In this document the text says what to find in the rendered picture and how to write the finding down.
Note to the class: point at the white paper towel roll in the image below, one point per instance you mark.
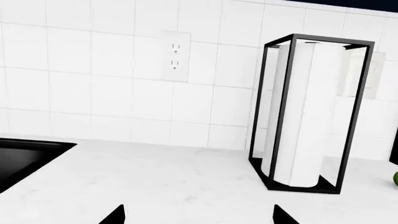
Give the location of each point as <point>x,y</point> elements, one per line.
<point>298,112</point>

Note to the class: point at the white wall switch plate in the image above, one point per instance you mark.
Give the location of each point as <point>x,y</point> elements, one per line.
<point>371,74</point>

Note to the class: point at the green round fruit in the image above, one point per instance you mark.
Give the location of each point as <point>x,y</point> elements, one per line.
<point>395,179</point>

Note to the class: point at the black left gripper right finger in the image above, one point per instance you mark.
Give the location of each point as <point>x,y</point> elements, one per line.
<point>283,215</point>

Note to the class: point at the black kitchen sink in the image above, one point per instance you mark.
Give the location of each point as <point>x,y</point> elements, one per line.
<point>25,158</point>

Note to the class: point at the black appliance edge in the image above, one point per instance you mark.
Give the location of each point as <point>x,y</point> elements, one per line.
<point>394,149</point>

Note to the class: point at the white double wall outlet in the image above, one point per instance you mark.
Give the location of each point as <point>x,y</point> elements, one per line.
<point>175,56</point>

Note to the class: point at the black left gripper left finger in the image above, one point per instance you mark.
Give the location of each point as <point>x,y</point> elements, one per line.
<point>115,216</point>

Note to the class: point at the dark blue upper cabinet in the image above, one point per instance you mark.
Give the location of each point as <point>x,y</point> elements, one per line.
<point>342,4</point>

